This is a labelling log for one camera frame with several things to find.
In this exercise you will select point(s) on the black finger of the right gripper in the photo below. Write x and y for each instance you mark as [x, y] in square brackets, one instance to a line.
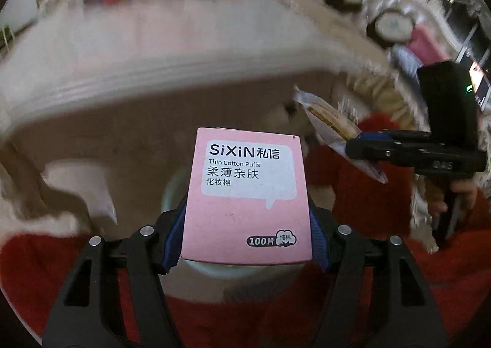
[370, 150]
[381, 136]

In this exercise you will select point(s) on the ornate white sofa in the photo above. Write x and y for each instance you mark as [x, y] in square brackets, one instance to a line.
[384, 79]

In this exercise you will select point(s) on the pink cotton puffs box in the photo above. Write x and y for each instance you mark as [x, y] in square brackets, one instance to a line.
[256, 185]

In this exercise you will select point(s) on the clear snack wrapper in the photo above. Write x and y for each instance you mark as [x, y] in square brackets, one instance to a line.
[335, 130]

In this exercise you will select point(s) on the person's right hand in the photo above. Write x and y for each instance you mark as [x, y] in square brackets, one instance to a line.
[466, 190]

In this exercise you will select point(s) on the round wood-pattern cushion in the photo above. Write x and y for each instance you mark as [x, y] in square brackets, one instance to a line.
[389, 28]

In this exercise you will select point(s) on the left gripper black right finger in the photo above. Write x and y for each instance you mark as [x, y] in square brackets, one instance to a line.
[402, 309]

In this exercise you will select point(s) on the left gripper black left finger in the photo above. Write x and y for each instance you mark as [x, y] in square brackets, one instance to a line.
[87, 311]

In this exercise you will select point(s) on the white mesh trash bin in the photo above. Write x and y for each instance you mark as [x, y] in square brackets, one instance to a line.
[207, 248]

